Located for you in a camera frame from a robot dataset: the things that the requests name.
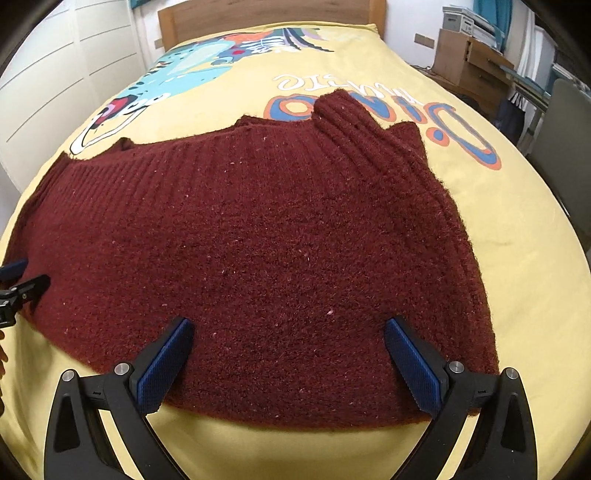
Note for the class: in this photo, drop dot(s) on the grey desk chair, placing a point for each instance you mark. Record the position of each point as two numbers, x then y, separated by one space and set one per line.
561 154

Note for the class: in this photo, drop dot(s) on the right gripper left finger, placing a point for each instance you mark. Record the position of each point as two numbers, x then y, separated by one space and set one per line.
77 445

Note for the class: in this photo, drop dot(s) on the wall switch plate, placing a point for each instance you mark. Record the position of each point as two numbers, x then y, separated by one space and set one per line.
425 41

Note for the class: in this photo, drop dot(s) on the yellow dinosaur bed cover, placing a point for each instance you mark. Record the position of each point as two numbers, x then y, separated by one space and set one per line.
535 273

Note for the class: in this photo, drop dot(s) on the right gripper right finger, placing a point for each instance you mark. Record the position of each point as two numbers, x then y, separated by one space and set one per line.
503 444

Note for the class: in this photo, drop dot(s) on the wooden headboard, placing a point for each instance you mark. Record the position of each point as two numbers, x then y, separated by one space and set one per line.
192 19

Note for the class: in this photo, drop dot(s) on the dark red knit sweater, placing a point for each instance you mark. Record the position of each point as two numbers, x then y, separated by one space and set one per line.
289 245

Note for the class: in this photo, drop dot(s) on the teal curtain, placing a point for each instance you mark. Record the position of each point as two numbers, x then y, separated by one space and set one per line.
498 13

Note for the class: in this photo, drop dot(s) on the person's hand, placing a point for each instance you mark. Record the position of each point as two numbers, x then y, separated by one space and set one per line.
3 361

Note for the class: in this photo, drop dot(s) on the wooden nightstand cabinet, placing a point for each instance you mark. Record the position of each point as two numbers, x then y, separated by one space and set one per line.
471 70

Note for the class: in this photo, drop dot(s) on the white printer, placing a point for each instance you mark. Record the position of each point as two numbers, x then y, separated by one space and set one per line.
464 20

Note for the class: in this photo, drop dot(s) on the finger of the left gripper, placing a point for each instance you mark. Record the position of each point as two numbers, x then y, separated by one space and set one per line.
13 299
12 272

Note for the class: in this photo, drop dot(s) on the white wardrobe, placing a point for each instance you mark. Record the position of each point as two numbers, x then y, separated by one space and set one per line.
76 58

